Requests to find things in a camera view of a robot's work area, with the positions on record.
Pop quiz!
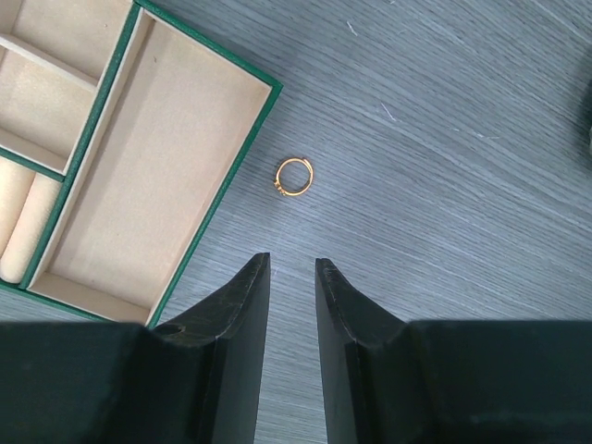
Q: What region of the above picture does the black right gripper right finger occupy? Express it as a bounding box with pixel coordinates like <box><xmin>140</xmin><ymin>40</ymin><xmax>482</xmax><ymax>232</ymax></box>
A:
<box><xmin>315</xmin><ymin>258</ymin><xmax>412</xmax><ymax>443</ymax></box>

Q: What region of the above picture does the green jewelry tray insert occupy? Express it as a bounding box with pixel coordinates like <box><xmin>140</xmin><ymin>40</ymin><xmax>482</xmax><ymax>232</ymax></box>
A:
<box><xmin>1</xmin><ymin>1</ymin><xmax>282</xmax><ymax>326</ymax></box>

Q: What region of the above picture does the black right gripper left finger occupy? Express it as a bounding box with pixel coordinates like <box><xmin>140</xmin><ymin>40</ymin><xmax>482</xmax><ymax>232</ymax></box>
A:
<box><xmin>154</xmin><ymin>253</ymin><xmax>271</xmax><ymax>443</ymax></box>

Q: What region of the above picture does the gold ring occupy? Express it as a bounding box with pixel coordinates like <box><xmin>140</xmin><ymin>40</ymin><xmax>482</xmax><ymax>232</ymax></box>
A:
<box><xmin>271</xmin><ymin>156</ymin><xmax>315</xmax><ymax>199</ymax></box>

